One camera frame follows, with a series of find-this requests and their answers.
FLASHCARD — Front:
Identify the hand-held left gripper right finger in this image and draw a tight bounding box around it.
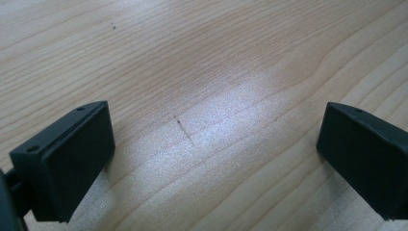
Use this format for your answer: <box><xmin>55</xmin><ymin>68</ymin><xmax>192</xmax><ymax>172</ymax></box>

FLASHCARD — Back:
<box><xmin>315</xmin><ymin>101</ymin><xmax>408</xmax><ymax>222</ymax></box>

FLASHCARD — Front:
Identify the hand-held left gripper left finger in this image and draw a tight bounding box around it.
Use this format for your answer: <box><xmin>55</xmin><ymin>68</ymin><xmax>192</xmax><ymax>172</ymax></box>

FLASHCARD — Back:
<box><xmin>9</xmin><ymin>100</ymin><xmax>117</xmax><ymax>224</ymax></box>

